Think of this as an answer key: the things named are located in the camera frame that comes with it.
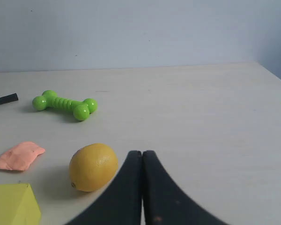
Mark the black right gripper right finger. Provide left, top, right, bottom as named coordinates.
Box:
left=142, top=150, right=226, bottom=225

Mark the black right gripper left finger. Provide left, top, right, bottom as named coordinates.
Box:
left=68, top=150, right=142, bottom=225

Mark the orange putty blob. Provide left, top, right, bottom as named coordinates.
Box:
left=0, top=142, right=45, bottom=171

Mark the yellow lemon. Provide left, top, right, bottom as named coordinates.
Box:
left=69, top=143, right=118, bottom=192

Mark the green bone dog toy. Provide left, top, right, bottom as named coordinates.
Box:
left=32, top=90, right=98, bottom=121

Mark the yellow cube block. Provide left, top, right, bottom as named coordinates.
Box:
left=0, top=183, right=41, bottom=225

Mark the black marker pen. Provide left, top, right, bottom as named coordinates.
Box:
left=0, top=93, right=19, bottom=105

